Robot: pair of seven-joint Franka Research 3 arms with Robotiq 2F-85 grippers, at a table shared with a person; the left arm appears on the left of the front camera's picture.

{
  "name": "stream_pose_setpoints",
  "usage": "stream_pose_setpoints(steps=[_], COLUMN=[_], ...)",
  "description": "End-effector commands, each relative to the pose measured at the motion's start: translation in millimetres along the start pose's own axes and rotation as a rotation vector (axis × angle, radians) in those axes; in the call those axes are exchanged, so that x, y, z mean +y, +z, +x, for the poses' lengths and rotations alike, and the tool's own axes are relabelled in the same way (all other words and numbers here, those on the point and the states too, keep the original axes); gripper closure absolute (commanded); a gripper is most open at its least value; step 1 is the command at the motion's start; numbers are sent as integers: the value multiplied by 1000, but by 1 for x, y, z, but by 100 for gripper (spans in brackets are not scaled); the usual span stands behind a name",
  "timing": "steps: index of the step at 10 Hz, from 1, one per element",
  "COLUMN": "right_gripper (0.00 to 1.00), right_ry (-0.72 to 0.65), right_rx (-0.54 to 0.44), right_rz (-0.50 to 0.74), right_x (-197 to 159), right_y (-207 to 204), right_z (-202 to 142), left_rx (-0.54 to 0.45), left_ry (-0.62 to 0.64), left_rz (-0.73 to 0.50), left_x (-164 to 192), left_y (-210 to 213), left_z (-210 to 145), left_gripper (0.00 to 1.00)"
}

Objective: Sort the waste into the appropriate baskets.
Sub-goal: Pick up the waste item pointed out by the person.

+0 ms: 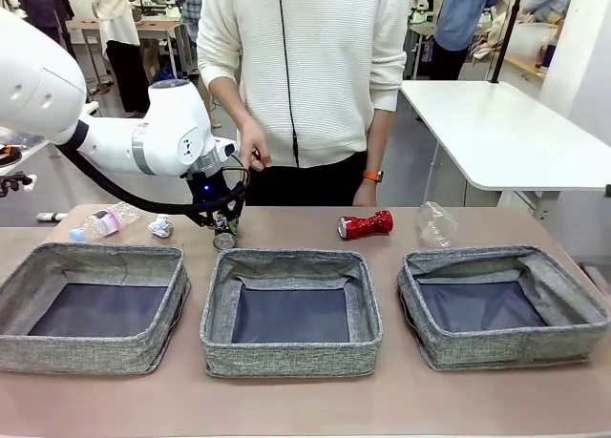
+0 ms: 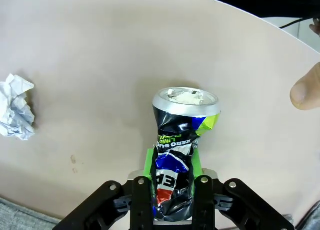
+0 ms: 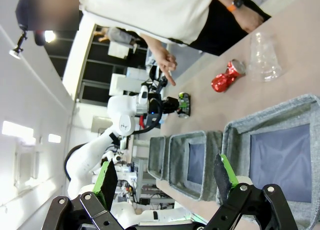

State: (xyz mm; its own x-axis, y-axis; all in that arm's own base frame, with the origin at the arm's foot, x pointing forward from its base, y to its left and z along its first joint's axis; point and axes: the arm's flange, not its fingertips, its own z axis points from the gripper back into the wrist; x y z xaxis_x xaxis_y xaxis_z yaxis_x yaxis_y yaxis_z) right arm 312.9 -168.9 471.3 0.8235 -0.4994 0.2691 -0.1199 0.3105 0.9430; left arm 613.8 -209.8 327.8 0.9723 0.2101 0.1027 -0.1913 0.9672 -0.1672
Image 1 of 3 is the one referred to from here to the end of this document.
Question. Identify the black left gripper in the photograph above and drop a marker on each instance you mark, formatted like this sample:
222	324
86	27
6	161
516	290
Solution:
210	190

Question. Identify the crushed black soda can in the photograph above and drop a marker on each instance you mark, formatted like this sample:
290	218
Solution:
224	241

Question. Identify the white paper ball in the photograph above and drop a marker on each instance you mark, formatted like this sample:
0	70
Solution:
160	228

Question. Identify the clear bottle with pink label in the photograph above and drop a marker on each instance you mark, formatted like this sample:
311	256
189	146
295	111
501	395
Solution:
102	221

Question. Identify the crushed red soda can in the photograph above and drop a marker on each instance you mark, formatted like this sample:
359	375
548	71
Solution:
365	224

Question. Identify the clear plastic cup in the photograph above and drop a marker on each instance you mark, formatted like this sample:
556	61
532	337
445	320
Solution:
436	225

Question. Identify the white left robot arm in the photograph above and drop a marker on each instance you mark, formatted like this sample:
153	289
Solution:
167	123

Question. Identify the person's left forearm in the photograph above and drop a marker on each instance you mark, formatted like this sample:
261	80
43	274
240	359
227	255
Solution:
381	137

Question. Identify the person's right forearm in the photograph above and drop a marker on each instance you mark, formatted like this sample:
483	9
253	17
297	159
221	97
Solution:
229	99

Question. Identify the person's right hand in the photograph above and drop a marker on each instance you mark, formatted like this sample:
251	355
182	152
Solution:
253	144

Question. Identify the person's left hand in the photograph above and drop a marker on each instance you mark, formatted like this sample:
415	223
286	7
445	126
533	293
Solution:
365	194

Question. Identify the black trousers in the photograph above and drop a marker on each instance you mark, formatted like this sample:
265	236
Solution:
305	185

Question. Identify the grey fabric basket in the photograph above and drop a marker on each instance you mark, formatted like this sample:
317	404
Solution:
286	357
501	347
86	349

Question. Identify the orange smartwatch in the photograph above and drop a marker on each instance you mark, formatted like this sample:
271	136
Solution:
373	175

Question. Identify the white marker pen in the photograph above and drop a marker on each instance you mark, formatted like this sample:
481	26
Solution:
50	216

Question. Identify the white knit sweater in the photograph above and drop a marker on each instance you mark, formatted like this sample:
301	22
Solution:
329	66

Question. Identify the bystander in white top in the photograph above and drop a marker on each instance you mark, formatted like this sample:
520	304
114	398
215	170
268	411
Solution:
121	51

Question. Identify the white side table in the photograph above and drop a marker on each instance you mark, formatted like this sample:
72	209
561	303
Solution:
24	156

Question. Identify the small black clamp gadget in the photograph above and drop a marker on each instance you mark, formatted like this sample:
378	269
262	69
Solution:
14	182

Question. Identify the orange and black tool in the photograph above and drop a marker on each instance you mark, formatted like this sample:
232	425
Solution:
9	155

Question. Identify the bystander in dark purple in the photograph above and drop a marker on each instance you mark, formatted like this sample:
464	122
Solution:
43	4

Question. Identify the white rectangular table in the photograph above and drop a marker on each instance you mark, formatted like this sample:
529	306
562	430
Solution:
506	132

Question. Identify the black stand pole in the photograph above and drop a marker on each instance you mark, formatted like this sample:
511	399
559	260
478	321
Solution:
506	27

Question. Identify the translucent plastic bin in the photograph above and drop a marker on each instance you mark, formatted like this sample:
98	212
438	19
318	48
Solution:
530	42

